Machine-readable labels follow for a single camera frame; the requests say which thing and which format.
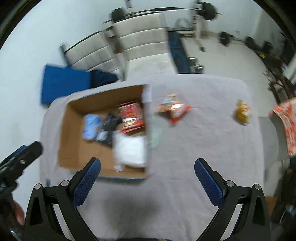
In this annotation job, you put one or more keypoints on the open cardboard box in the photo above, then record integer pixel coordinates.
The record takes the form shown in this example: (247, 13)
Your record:
(74, 151)

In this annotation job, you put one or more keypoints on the black snack packet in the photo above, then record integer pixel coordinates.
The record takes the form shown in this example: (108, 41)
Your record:
(106, 129)

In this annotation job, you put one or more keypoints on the dark blue garment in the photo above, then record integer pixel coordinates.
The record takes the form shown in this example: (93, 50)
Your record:
(99, 78)

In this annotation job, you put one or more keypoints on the yellow snack bag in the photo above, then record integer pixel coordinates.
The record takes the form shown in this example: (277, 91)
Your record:
(243, 112)

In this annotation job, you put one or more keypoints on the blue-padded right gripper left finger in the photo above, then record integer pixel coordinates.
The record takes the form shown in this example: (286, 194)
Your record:
(41, 220)

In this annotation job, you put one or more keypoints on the orange snack bag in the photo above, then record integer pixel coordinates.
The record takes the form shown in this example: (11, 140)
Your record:
(173, 109)

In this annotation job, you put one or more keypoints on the orange white cloth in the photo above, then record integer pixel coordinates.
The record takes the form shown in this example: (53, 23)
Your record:
(286, 112)

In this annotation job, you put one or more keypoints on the blue white tissue pack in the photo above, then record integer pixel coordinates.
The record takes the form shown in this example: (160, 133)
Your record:
(92, 123)

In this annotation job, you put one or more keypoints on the person's left hand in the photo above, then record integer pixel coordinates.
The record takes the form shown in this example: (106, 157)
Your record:
(19, 213)

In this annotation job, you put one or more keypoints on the grey table cloth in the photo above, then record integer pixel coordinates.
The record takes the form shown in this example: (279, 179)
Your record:
(171, 202)

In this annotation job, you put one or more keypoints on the barbell on rack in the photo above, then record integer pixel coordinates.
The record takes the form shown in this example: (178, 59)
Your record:
(206, 10)

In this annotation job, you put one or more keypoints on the left white padded chair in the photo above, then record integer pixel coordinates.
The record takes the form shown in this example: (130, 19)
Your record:
(93, 53)

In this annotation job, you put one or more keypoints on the brown wooden chair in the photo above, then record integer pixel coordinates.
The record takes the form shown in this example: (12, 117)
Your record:
(279, 85)

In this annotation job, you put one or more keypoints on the barbell on floor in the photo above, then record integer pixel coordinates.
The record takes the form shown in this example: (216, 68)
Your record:
(225, 39)

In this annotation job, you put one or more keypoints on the chrome dumbbell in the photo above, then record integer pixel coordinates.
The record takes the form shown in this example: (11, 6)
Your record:
(195, 67)

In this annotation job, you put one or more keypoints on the right white padded chair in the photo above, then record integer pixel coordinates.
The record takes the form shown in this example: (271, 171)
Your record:
(145, 44)

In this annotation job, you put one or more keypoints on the blue foam mat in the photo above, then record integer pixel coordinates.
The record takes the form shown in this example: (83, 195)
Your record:
(62, 81)

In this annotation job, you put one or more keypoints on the blue black weight bench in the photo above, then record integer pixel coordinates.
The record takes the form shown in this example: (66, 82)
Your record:
(178, 53)

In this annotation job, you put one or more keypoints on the red snack packet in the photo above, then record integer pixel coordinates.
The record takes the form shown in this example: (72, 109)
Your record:
(132, 116)

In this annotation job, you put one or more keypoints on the white plastic bag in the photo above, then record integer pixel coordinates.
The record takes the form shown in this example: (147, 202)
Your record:
(128, 151)

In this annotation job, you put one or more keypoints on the grey chair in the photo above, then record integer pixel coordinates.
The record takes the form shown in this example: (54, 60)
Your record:
(274, 140)

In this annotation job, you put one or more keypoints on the white padded chair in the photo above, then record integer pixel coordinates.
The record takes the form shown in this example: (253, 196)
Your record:
(93, 53)
(145, 44)

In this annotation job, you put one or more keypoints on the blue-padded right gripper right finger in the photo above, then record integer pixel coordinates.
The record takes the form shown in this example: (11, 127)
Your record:
(253, 222)

